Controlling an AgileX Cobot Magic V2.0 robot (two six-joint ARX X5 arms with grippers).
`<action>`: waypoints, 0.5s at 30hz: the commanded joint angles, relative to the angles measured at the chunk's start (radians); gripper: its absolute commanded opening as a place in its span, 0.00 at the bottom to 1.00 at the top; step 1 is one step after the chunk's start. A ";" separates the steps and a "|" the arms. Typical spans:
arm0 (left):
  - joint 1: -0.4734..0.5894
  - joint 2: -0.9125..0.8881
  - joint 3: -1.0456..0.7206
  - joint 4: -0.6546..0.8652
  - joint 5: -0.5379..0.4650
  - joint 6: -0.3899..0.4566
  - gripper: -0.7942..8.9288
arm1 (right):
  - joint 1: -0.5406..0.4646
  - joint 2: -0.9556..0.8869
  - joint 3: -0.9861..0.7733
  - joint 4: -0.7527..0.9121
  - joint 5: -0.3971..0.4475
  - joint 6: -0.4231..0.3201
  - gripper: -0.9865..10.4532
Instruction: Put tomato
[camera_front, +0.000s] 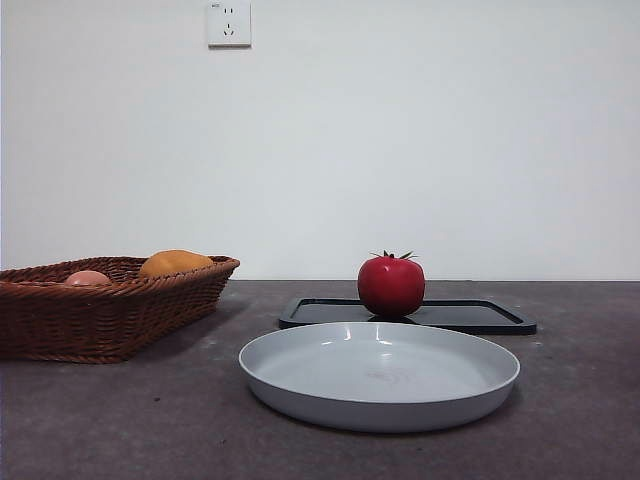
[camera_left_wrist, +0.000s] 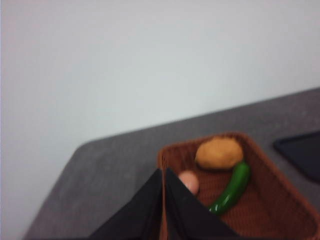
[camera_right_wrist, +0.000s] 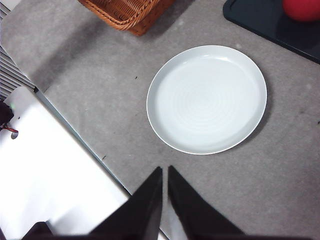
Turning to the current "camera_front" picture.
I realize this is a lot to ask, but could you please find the red tomato with green stem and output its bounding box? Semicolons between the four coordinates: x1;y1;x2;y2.
356;249;427;318

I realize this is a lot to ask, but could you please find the brown wicker basket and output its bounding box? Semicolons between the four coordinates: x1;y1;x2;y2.
0;255;241;365

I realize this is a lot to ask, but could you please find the white wall power socket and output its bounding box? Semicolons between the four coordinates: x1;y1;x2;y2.
207;0;253;49

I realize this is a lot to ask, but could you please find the black rectangular tray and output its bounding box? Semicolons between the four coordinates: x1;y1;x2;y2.
278;296;538;336

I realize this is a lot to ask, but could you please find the orange-yellow round fruit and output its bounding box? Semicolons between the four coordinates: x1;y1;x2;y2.
139;249;215;278

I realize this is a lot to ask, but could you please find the grey round plate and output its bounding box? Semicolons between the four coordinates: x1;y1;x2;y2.
237;320;521;434

